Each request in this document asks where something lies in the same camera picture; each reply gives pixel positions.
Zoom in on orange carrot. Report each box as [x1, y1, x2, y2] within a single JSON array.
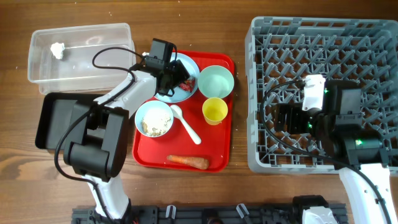
[[167, 155, 210, 170]]

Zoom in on yellow plastic cup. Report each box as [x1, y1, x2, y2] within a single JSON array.
[[202, 98, 228, 126]]

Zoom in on right black cable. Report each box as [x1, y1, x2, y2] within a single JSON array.
[[260, 80, 392, 224]]

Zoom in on white plastic spoon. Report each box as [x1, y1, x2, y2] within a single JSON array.
[[170, 105, 201, 145]]

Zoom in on light blue bowl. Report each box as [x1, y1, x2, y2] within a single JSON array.
[[134, 100, 174, 138]]

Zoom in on black cable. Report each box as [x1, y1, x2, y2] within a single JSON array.
[[260, 80, 392, 224], [53, 46, 147, 223]]

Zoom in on rice and peanut leftovers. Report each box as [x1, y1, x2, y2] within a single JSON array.
[[141, 108, 172, 137]]

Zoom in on light blue plate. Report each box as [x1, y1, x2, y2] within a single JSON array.
[[155, 53, 200, 103]]

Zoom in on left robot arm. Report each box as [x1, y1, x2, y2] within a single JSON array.
[[55, 39, 190, 223]]

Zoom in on red serving tray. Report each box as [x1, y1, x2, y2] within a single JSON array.
[[132, 49, 236, 173]]

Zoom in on mint green bowl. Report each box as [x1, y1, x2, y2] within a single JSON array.
[[198, 65, 234, 98]]

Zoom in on clear plastic bin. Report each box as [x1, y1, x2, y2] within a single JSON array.
[[27, 23, 136, 95]]

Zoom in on red snack wrapper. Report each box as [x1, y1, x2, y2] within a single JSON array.
[[178, 77, 196, 93]]

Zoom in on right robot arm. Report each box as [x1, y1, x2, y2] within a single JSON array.
[[274, 75, 397, 223]]

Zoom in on white tissue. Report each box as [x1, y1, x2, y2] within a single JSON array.
[[50, 42, 65, 60]]

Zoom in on black plastic tray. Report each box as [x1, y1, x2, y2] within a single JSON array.
[[34, 91, 129, 151]]

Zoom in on grey dishwasher rack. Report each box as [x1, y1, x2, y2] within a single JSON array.
[[245, 17, 397, 175]]

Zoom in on left black cable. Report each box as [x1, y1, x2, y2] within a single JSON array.
[[53, 46, 147, 223]]

